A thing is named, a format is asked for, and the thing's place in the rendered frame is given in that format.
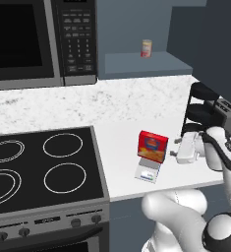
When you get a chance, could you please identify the blue-grey base cabinet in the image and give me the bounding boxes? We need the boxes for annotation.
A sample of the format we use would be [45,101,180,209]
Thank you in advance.
[108,185,231,252]

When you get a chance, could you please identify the red boxed food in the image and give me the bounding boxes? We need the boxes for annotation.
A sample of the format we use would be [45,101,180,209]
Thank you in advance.
[137,130,170,164]

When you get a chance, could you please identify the dark blue-grey cabinet door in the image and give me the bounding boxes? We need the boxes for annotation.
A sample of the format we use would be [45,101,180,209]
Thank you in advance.
[166,0,231,109]

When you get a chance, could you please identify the blue-grey open wall cabinet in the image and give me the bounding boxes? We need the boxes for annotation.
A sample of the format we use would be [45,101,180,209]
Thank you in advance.
[95,0,207,81]

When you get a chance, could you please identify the grey toaster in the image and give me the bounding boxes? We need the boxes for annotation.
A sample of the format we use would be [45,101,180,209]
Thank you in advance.
[203,96,231,136]

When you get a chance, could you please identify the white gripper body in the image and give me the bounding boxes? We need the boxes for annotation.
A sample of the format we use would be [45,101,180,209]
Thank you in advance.
[175,131,202,165]

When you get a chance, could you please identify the black oven door handle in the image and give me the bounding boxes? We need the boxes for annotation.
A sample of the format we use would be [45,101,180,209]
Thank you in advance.
[0,225,104,252]

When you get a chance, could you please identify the black hob with oven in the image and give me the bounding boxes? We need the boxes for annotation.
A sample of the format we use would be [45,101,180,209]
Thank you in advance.
[0,125,111,252]

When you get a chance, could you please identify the red and yellow can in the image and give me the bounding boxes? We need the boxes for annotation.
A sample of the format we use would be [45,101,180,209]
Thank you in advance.
[140,38,153,59]

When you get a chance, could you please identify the black microwave oven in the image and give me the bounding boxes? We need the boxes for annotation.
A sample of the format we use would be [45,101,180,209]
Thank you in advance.
[0,0,98,92]

